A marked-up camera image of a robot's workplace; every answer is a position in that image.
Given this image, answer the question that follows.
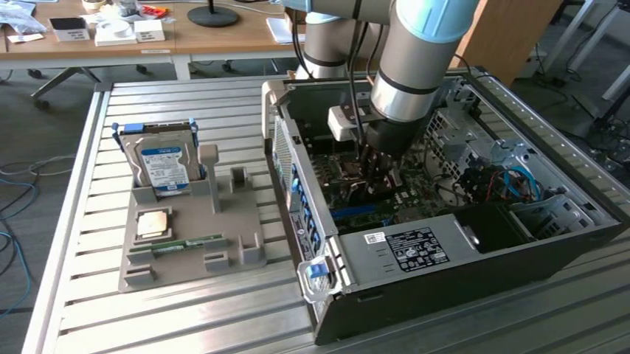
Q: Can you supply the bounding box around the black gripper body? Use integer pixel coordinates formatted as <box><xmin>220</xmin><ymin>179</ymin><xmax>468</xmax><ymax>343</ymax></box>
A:
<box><xmin>365</xmin><ymin>118</ymin><xmax>419</xmax><ymax>160</ymax></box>

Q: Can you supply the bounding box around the green GPU with black shroud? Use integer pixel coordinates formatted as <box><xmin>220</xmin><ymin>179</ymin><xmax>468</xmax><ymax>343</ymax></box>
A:
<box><xmin>343</xmin><ymin>178</ymin><xmax>398</xmax><ymax>207</ymax></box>

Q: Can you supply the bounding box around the CPU socket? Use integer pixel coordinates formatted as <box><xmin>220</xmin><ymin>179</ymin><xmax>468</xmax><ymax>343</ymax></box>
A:
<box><xmin>333</xmin><ymin>153</ymin><xmax>365</xmax><ymax>181</ymax></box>

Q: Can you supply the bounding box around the green motherboard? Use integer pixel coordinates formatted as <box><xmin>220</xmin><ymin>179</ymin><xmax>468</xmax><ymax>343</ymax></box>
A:
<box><xmin>312</xmin><ymin>145</ymin><xmax>467</xmax><ymax>235</ymax></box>

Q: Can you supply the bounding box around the blue expansion slot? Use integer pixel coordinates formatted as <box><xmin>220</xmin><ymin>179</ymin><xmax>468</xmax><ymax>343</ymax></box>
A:
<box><xmin>332</xmin><ymin>205</ymin><xmax>376</xmax><ymax>221</ymax></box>

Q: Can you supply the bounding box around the perforated metal disk bay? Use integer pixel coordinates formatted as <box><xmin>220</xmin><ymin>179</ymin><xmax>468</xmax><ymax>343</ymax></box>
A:
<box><xmin>422</xmin><ymin>106</ymin><xmax>498</xmax><ymax>178</ymax></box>

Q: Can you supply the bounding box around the grey power supply unit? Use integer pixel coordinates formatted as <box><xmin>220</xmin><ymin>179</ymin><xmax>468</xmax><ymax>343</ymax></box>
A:
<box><xmin>336</xmin><ymin>215</ymin><xmax>482</xmax><ymax>285</ymax></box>

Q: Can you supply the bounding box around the blue case latch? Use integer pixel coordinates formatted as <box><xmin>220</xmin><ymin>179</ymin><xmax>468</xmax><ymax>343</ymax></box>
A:
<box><xmin>305</xmin><ymin>260</ymin><xmax>328</xmax><ymax>280</ymax></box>

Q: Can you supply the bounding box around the black open PC case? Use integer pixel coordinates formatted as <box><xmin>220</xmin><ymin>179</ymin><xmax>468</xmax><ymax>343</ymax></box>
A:
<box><xmin>260</xmin><ymin>66</ymin><xmax>630</xmax><ymax>347</ymax></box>

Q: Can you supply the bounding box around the stack of white papers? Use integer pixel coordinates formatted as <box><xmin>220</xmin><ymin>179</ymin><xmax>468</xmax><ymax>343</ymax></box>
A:
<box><xmin>267</xmin><ymin>16</ymin><xmax>307</xmax><ymax>45</ymax></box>

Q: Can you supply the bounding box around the wooden cabinet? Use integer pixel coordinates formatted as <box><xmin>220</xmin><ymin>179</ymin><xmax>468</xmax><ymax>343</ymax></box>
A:
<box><xmin>444</xmin><ymin>0</ymin><xmax>564</xmax><ymax>86</ymax></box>

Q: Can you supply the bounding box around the grey parts rack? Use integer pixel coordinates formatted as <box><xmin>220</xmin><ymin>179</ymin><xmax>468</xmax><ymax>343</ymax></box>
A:
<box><xmin>116</xmin><ymin>143</ymin><xmax>269</xmax><ymax>294</ymax></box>

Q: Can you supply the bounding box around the small cardboard box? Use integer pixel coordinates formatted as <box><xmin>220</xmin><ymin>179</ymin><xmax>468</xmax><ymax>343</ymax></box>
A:
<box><xmin>283</xmin><ymin>7</ymin><xmax>309</xmax><ymax>26</ymax></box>

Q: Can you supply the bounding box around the hard disk with blue rails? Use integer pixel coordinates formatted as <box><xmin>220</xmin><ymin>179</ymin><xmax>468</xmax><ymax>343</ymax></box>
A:
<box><xmin>111</xmin><ymin>117</ymin><xmax>205</xmax><ymax>198</ymax></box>

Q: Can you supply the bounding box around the green bare RAM stick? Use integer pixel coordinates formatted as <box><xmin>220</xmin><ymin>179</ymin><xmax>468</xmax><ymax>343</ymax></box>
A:
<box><xmin>128</xmin><ymin>235</ymin><xmax>223</xmax><ymax>255</ymax></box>

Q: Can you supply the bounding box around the CPU chip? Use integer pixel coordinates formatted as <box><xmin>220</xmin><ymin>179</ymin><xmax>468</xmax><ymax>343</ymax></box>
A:
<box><xmin>136</xmin><ymin>212</ymin><xmax>168</xmax><ymax>237</ymax></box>

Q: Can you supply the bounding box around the black round lamp base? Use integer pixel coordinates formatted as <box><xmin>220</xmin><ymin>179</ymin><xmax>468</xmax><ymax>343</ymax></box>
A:
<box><xmin>185</xmin><ymin>0</ymin><xmax>241</xmax><ymax>28</ymax></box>

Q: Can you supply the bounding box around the plain white box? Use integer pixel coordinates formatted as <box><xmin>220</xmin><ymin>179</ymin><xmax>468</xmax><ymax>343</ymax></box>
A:
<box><xmin>133</xmin><ymin>18</ymin><xmax>165</xmax><ymax>44</ymax></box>

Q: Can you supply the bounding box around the orange plastic part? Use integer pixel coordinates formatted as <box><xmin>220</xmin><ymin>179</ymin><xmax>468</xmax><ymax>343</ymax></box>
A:
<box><xmin>140</xmin><ymin>4</ymin><xmax>171</xmax><ymax>20</ymax></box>

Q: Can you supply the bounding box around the white box with round disc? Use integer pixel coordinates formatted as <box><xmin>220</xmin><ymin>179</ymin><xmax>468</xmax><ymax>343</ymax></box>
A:
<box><xmin>92</xmin><ymin>20</ymin><xmax>139</xmax><ymax>47</ymax></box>

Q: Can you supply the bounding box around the white box with black lid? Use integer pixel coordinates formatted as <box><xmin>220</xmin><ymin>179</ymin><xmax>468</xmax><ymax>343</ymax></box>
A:
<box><xmin>46</xmin><ymin>16</ymin><xmax>92</xmax><ymax>43</ymax></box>

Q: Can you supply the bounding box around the paper tag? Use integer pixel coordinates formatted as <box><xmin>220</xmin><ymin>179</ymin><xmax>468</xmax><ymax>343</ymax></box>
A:
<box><xmin>5</xmin><ymin>32</ymin><xmax>45</xmax><ymax>44</ymax></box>

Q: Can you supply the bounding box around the clear plastic bag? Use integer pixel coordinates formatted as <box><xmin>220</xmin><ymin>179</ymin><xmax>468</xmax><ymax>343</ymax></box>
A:
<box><xmin>0</xmin><ymin>0</ymin><xmax>49</xmax><ymax>35</ymax></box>

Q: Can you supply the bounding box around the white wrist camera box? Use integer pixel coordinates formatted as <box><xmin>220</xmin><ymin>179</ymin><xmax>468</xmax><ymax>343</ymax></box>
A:
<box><xmin>328</xmin><ymin>105</ymin><xmax>376</xmax><ymax>142</ymax></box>

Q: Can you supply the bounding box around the black camera cable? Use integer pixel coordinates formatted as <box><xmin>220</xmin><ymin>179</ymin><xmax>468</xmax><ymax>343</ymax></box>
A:
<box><xmin>292</xmin><ymin>20</ymin><xmax>370</xmax><ymax>148</ymax></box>

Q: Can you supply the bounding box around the blue wire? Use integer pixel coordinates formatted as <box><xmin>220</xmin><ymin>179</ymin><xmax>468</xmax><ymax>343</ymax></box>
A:
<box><xmin>500</xmin><ymin>165</ymin><xmax>546</xmax><ymax>203</ymax></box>

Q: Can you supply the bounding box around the grey disk bay bracket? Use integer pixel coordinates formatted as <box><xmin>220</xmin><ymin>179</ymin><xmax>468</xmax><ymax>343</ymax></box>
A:
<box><xmin>508</xmin><ymin>193</ymin><xmax>596</xmax><ymax>240</ymax></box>

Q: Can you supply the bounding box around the white desk frame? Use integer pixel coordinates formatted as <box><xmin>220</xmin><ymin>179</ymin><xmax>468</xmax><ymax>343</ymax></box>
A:
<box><xmin>540</xmin><ymin>0</ymin><xmax>630</xmax><ymax>101</ymax></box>

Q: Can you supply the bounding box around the blue floor cable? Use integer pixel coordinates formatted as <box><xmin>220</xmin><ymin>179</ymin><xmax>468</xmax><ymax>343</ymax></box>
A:
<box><xmin>0</xmin><ymin>176</ymin><xmax>38</xmax><ymax>320</ymax></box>

